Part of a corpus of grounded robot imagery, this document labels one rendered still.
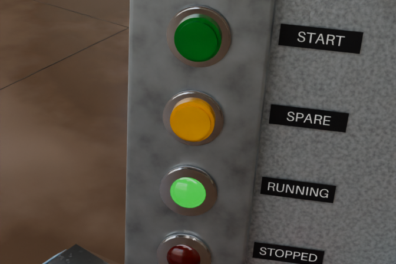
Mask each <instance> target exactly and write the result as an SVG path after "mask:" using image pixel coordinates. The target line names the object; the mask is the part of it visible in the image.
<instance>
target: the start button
mask: <svg viewBox="0 0 396 264"><path fill-rule="evenodd" d="M174 43H175V46H176V48H177V50H178V52H179V53H180V54H181V55H182V56H183V57H185V58H186V59H188V60H190V61H194V62H203V61H207V60H210V59H211V58H213V57H214V56H215V55H216V54H217V53H218V51H219V49H220V46H221V43H222V35H221V32H220V29H219V27H218V26H217V25H216V24H215V23H214V22H213V21H212V20H211V19H209V18H206V17H204V16H190V17H188V18H186V19H184V20H183V21H182V22H181V23H179V25H178V27H177V29H176V32H175V33H174Z"/></svg>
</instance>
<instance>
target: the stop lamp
mask: <svg viewBox="0 0 396 264"><path fill-rule="evenodd" d="M167 261H168V263H169V264H200V255H199V253H198V252H197V251H196V249H194V248H192V247H191V246H187V245H176V246H173V247H172V248H171V249H170V250H169V251H168V252H167Z"/></svg>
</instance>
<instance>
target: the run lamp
mask: <svg viewBox="0 0 396 264"><path fill-rule="evenodd" d="M170 194H171V197H172V199H173V200H174V201H175V203H177V204H178V205H180V206H182V207H186V208H194V207H197V206H199V205H201V204H202V203H203V201H204V200H205V197H206V191H205V189H204V186H203V185H202V184H201V182H199V181H197V180H196V179H193V178H189V177H183V178H181V179H177V180H176V181H175V182H174V183H173V184H172V186H171V189H170Z"/></svg>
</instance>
